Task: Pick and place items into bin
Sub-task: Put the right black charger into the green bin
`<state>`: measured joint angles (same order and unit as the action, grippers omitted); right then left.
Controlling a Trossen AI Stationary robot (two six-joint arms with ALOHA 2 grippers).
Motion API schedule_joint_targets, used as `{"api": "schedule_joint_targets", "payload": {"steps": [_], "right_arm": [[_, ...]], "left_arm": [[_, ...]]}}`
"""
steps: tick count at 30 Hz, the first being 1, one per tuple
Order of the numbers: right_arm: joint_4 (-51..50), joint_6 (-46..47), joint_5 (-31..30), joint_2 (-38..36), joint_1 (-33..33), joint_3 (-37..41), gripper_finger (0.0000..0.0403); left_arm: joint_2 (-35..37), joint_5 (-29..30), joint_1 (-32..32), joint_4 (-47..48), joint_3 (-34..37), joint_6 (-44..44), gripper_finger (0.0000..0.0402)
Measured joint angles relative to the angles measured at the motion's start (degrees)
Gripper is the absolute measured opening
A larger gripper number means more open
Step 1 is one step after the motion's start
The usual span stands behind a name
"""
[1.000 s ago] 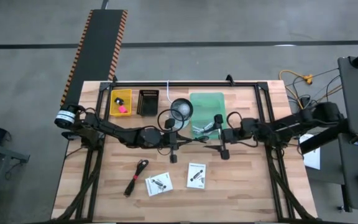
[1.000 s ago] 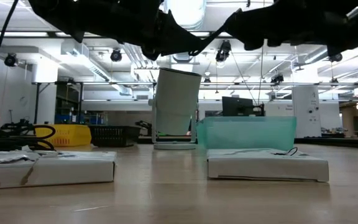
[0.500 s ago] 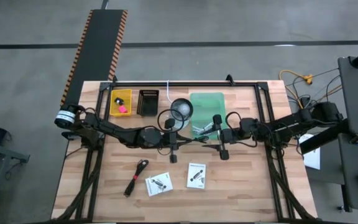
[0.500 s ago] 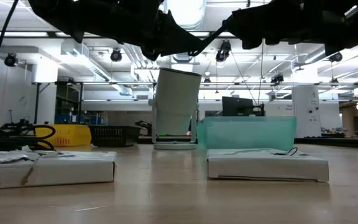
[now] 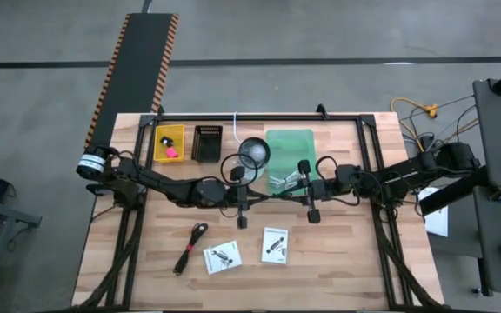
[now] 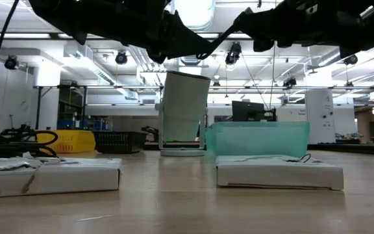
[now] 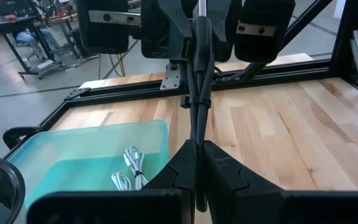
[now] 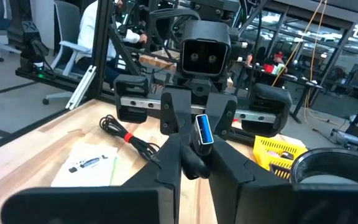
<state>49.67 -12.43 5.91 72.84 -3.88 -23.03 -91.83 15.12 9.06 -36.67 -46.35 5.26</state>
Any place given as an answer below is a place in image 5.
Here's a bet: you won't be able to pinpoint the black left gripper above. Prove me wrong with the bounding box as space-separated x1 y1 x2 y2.
226 166 273 230

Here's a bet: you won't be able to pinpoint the black mat orange striped edges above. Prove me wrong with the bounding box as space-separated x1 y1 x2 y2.
83 12 180 149

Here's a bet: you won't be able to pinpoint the white cable bundle black tie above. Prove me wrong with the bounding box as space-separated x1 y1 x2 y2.
270 170 306 191

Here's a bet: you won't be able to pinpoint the yellow plastic bin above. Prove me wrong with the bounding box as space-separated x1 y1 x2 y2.
153 123 186 164

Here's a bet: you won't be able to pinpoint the black aluminium rig frame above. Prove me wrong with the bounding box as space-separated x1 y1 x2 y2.
74 103 445 312

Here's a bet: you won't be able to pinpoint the green translucent plastic bin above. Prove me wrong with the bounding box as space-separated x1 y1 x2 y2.
265 129 321 196

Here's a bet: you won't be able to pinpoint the white paper sheet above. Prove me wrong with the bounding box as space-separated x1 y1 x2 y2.
419 186 450 238

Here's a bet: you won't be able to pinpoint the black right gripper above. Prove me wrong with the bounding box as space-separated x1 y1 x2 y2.
278 159 335 225

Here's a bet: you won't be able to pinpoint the black mesh basket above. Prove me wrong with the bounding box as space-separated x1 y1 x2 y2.
190 124 224 163

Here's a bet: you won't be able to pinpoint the black floor cable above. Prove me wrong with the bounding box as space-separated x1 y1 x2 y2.
400 93 480 151

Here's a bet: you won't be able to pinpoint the black camera cable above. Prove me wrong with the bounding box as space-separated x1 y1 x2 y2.
219 152 260 189
314 155 344 183

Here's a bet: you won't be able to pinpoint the yellow floor cable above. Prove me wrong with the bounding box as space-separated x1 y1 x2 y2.
390 97 439 151

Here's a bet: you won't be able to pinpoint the black left camera cable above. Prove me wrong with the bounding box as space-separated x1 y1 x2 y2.
219 152 260 189

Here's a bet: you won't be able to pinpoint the black diagonal bar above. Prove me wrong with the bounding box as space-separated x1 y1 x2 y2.
418 167 491 217

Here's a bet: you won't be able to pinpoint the black right camera cable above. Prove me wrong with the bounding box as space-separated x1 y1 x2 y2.
314 155 344 183

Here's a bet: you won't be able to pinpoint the clear round bowl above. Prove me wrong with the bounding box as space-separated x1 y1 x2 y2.
237 137 272 180

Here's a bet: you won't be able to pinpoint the white instruction booklet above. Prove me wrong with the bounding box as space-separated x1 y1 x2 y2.
260 226 290 265
202 240 244 276

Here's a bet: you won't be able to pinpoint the black cable with red tie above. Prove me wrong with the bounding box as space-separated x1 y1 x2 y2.
172 222 210 276

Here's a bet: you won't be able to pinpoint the white power cord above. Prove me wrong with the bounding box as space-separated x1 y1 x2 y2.
231 111 244 147

